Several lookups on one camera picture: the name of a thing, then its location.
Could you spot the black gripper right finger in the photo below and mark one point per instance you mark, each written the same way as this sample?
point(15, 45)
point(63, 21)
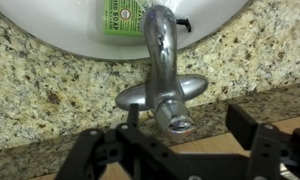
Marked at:
point(241, 125)

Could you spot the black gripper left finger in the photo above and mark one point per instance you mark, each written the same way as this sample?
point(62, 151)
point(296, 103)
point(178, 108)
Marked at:
point(133, 115)

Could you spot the chrome faucet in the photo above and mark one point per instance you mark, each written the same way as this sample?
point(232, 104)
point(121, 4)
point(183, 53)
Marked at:
point(166, 92)

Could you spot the white oval sink basin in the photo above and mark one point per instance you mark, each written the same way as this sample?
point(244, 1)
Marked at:
point(76, 26)

